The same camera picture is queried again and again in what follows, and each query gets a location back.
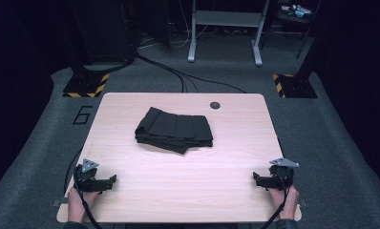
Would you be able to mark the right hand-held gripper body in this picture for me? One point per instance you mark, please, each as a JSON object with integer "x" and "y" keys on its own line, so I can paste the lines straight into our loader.
{"x": 283, "y": 178}

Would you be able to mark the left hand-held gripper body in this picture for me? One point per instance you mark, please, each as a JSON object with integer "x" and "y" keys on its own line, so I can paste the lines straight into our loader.
{"x": 84, "y": 181}

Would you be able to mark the black pants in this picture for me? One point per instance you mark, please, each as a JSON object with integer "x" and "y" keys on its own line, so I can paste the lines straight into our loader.
{"x": 173, "y": 132}

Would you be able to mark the person's left hand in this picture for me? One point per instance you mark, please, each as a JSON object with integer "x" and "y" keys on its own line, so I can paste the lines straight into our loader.
{"x": 78, "y": 205}

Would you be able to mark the person's right hand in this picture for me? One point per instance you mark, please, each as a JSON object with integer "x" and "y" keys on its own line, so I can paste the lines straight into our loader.
{"x": 288, "y": 205}

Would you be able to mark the round black table grommet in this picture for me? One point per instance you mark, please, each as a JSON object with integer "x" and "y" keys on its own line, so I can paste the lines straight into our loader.
{"x": 215, "y": 105}

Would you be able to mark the black yellow striped stand base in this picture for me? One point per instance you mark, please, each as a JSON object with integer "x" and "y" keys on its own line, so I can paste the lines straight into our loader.
{"x": 84, "y": 86}
{"x": 296, "y": 87}

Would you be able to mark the black cabinet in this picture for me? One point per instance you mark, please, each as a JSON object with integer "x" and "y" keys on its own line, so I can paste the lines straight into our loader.
{"x": 105, "y": 31}

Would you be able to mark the dark shelf with clutter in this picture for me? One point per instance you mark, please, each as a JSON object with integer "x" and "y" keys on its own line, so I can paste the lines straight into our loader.
{"x": 294, "y": 12}

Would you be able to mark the grey metal desk frame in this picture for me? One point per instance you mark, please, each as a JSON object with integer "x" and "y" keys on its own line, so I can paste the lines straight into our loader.
{"x": 226, "y": 18}

